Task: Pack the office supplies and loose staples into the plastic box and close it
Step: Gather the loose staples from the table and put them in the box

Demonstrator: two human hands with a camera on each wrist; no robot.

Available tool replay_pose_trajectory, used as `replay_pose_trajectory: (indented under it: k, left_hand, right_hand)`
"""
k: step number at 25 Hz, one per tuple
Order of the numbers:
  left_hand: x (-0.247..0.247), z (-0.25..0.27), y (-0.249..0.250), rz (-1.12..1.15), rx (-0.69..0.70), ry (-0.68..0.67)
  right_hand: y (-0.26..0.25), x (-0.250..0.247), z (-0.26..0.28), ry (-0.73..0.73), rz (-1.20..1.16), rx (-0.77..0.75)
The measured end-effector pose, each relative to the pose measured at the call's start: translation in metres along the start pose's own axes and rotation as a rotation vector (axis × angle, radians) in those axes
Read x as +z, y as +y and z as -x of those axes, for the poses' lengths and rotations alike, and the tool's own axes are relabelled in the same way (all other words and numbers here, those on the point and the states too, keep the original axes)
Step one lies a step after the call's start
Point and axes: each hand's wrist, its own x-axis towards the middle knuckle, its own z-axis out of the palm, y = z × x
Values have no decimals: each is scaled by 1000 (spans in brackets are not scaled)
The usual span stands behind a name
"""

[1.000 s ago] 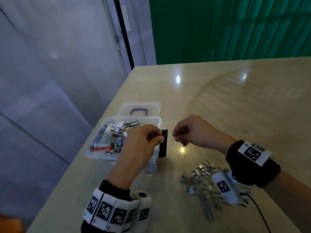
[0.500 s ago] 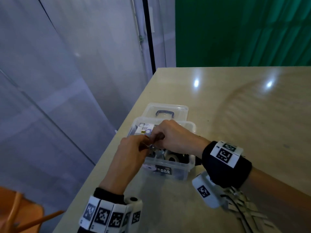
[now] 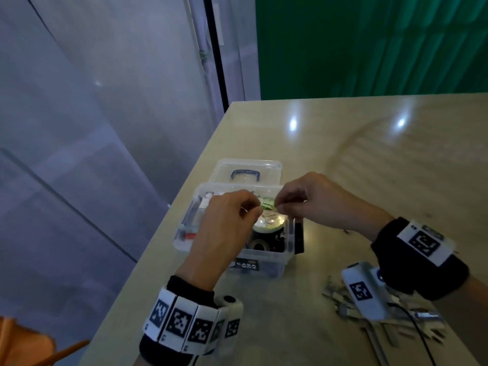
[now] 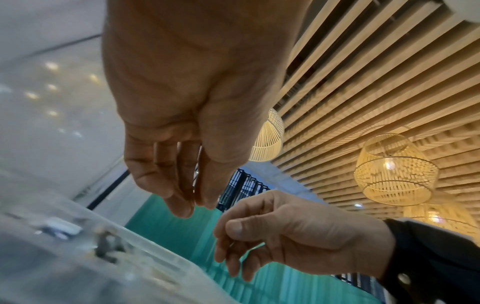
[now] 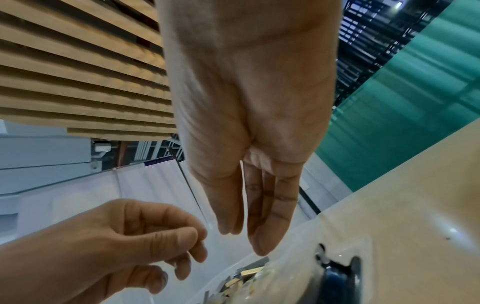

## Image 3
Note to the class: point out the person's right hand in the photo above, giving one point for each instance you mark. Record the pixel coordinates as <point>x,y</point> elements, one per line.
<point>328,202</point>

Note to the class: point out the person's left hand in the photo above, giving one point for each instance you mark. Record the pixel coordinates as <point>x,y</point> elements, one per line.
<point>221,232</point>

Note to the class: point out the transparent storage box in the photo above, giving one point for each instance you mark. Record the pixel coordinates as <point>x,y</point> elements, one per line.
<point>267,259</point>

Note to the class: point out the pile of metal staple strips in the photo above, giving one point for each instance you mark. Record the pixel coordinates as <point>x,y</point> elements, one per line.
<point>396,320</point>

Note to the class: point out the person's right forearm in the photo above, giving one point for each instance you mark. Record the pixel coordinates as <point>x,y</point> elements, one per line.
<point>473,312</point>

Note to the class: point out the transparent box lid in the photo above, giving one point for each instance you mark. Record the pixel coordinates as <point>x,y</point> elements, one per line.
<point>225,167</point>

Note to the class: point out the green curtain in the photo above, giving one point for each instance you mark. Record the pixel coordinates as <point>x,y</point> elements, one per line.
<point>366,45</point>

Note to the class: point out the orange chair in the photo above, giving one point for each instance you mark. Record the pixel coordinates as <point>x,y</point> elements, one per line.
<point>23,347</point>

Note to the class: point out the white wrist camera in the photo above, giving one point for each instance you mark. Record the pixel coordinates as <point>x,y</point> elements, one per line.
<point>229,324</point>
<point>366,289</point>

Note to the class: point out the black window post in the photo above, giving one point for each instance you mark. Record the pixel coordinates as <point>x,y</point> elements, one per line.
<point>217,49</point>

